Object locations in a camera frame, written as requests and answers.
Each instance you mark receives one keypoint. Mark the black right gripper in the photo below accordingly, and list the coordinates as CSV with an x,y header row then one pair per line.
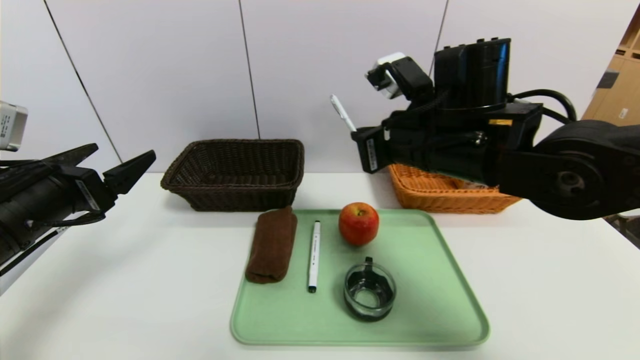
x,y
369,150

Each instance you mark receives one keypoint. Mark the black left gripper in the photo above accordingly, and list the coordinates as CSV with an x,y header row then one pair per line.
x,y
91,193

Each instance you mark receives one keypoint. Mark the thin white pen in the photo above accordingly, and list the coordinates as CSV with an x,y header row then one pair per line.
x,y
342,112

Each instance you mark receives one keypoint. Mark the red apple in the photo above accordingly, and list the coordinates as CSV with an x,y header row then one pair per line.
x,y
358,224

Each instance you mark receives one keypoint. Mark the thick white marker pen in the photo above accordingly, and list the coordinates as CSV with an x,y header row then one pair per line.
x,y
314,255

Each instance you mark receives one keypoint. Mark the brown towel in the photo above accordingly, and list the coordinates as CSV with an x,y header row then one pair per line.
x,y
272,245

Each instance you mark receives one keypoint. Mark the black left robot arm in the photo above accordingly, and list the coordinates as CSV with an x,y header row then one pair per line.
x,y
25,210

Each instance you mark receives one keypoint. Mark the orange wicker basket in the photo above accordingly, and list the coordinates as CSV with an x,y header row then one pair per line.
x,y
435,197

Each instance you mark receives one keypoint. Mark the dark brown wicker basket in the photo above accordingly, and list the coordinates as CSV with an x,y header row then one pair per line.
x,y
235,175

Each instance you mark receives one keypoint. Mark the clear glass cup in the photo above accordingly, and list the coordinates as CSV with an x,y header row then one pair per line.
x,y
369,292

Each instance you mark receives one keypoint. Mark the light green plastic tray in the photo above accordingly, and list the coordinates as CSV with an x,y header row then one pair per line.
x,y
435,300

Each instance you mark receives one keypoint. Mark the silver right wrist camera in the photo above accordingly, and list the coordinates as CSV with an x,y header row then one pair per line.
x,y
395,75

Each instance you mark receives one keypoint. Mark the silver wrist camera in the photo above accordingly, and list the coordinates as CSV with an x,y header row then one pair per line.
x,y
395,75
11,125

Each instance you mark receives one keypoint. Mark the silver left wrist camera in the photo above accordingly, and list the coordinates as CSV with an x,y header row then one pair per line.
x,y
11,125

